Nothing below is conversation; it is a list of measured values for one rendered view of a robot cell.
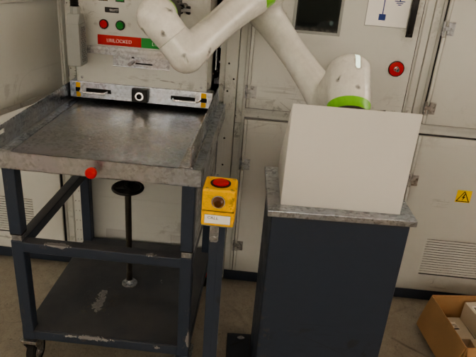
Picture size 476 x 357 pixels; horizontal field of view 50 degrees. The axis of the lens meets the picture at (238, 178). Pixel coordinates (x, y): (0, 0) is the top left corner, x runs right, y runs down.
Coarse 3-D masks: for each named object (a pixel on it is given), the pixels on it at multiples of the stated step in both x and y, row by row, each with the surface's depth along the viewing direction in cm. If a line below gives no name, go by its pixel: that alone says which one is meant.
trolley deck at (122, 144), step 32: (64, 128) 165; (96, 128) 167; (128, 128) 170; (160, 128) 172; (192, 128) 174; (0, 160) 146; (32, 160) 146; (64, 160) 145; (96, 160) 144; (128, 160) 145; (160, 160) 147
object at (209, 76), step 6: (210, 0) 176; (216, 0) 193; (210, 6) 177; (216, 6) 195; (210, 60) 193; (210, 66) 195; (210, 72) 197; (216, 72) 220; (210, 78) 199; (210, 84) 201
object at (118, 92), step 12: (72, 84) 190; (96, 84) 190; (108, 84) 189; (120, 84) 190; (96, 96) 192; (108, 96) 191; (120, 96) 191; (156, 96) 190; (168, 96) 190; (180, 96) 189; (192, 96) 189
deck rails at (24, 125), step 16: (48, 96) 174; (64, 96) 188; (32, 112) 163; (48, 112) 175; (208, 112) 174; (0, 128) 144; (16, 128) 154; (32, 128) 162; (208, 128) 175; (0, 144) 145; (16, 144) 149; (192, 144) 141; (192, 160) 144
